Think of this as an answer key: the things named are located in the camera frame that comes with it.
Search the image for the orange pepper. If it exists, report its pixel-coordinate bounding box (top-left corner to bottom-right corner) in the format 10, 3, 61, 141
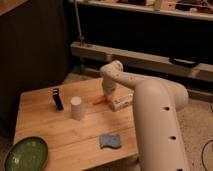
93, 95, 106, 105

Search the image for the white rectangular box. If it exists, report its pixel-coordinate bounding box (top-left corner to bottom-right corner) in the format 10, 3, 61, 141
109, 94, 133, 111

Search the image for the white paper cup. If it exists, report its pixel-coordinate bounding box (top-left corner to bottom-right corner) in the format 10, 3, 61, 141
70, 96, 83, 120

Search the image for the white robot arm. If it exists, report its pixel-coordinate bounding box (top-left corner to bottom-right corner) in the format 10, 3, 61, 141
100, 60, 190, 171

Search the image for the black handle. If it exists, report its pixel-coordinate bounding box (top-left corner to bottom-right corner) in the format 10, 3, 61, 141
169, 57, 200, 68

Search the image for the green plate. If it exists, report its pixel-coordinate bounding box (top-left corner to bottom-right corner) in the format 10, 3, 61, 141
4, 136, 48, 171

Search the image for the grey metal shelf beam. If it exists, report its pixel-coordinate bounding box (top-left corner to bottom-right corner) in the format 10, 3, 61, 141
70, 42, 213, 82

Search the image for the metal vertical pole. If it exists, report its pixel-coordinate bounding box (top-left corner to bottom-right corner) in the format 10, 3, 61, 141
74, 0, 85, 46

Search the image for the black rectangular block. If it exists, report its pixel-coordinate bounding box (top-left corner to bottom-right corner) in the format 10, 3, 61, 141
52, 88, 64, 111

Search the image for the wooden table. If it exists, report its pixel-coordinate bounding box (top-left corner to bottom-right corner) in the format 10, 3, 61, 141
14, 78, 137, 171

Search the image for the blue sponge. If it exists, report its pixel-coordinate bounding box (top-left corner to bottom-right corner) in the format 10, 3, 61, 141
99, 134, 121, 149

